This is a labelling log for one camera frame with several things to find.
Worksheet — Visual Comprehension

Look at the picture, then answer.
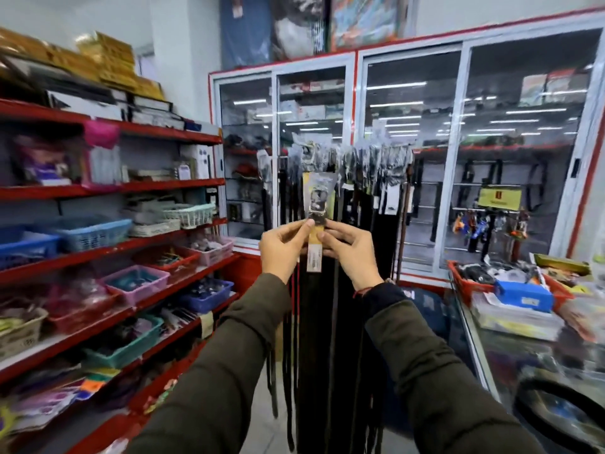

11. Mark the person's left hand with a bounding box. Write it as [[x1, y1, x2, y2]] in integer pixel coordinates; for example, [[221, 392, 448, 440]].
[[258, 218, 316, 285]]

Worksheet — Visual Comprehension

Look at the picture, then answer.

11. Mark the person's right hand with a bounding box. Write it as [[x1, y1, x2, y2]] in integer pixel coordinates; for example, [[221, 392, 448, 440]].
[[317, 219, 384, 292]]

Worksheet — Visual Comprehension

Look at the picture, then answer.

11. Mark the black belt with yellow tag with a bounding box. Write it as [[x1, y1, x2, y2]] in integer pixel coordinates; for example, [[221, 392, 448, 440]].
[[297, 172, 339, 454]]

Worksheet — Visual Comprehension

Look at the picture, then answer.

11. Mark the person's right forearm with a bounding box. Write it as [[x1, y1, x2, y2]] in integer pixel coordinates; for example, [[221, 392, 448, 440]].
[[361, 282, 545, 454]]

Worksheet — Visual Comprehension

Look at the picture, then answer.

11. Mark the person's left forearm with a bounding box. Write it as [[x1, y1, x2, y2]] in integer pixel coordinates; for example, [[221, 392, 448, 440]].
[[125, 273, 293, 454]]

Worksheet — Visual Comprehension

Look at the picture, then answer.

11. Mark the row of hanging black belts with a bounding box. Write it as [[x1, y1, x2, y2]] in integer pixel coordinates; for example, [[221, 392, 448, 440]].
[[257, 136, 417, 454]]

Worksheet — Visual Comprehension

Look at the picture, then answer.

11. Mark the pink plastic basket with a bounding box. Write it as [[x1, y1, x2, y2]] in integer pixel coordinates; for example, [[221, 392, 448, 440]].
[[188, 236, 235, 266]]

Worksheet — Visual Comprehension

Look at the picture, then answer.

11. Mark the deep blue plastic basket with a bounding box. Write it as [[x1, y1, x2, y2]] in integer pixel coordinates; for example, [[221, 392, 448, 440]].
[[179, 278, 235, 314]]

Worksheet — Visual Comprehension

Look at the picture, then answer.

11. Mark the white cardboard box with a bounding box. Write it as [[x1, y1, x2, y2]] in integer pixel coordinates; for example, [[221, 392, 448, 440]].
[[179, 144, 216, 180]]

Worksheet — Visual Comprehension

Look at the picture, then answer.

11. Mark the glass door display cabinet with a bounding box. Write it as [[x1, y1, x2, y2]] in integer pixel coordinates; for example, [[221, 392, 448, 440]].
[[208, 8, 605, 285]]

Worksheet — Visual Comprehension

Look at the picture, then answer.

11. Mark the large red plastic basket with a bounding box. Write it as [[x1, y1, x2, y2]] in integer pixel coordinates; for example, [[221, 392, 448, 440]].
[[447, 259, 576, 313]]

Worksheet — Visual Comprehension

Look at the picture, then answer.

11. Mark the shallow white plastic basket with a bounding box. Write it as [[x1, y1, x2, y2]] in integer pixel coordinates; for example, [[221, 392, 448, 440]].
[[129, 219, 181, 238]]

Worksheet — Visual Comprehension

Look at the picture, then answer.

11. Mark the red metal shelf rack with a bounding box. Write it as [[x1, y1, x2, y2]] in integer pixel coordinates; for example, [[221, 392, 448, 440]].
[[0, 99, 243, 454]]

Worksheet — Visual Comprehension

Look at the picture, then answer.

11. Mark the lilac plastic basket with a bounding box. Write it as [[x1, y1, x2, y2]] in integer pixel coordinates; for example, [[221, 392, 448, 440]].
[[101, 265, 170, 306]]

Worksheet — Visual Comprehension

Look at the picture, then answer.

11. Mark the yellow sign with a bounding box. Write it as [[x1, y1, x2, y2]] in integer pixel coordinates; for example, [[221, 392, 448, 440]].
[[477, 187, 523, 212]]

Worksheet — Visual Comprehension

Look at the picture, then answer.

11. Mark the blue plastic box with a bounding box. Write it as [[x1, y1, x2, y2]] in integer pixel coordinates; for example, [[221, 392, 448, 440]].
[[494, 280, 555, 313]]

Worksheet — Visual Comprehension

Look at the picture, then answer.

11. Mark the clear plastic box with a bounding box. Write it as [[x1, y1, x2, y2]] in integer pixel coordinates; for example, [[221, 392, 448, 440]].
[[471, 292, 566, 342]]

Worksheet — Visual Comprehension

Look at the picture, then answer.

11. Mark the light blue plastic basket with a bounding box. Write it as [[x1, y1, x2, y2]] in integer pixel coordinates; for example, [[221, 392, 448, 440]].
[[47, 216, 133, 254]]

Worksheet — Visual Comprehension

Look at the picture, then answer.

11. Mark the teal plastic basket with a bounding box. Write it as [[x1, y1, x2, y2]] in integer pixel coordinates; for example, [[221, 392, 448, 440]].
[[84, 315, 164, 370]]

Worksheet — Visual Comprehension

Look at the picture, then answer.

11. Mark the glass counter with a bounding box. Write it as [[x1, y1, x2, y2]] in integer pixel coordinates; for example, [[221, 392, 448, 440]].
[[448, 278, 605, 454]]

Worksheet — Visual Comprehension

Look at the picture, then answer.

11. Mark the pink plastic bag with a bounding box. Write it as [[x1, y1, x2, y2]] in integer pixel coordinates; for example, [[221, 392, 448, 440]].
[[83, 120, 122, 190]]

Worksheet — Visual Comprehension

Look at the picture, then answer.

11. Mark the colourful poster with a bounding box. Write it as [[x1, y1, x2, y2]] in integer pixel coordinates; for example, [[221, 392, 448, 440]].
[[330, 0, 411, 53]]

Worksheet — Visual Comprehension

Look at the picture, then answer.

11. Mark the yellow green tray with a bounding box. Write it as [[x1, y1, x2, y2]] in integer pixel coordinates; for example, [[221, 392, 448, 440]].
[[533, 253, 592, 276]]

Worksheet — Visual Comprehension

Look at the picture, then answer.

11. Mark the stack of black white boxes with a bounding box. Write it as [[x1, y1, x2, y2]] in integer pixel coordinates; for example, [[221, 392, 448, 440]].
[[0, 56, 186, 131]]

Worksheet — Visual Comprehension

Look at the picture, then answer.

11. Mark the stack of yellow boxes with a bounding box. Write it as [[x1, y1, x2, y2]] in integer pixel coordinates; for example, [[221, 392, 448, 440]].
[[0, 26, 165, 102]]

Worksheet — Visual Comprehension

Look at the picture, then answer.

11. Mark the black steering wheel cover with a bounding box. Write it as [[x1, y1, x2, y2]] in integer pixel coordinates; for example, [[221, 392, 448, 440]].
[[513, 378, 605, 454]]

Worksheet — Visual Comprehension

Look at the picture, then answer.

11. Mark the purple packaged item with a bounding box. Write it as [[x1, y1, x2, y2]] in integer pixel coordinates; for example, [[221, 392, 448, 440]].
[[13, 134, 72, 186]]

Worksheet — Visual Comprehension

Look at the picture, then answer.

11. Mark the dark blue plastic basket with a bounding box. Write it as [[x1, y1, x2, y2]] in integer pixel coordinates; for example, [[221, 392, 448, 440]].
[[0, 226, 61, 271]]

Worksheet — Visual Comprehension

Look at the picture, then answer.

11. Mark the beige plastic basket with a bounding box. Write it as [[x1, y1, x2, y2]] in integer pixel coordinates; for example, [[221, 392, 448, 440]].
[[0, 307, 49, 361]]

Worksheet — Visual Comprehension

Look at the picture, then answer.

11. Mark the red thread bracelet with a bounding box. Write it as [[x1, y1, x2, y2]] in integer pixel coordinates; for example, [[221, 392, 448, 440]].
[[353, 278, 396, 299]]

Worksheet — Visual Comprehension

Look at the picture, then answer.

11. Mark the bunch of hanging keychains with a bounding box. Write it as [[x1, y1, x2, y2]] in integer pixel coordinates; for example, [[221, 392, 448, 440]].
[[451, 209, 530, 263]]

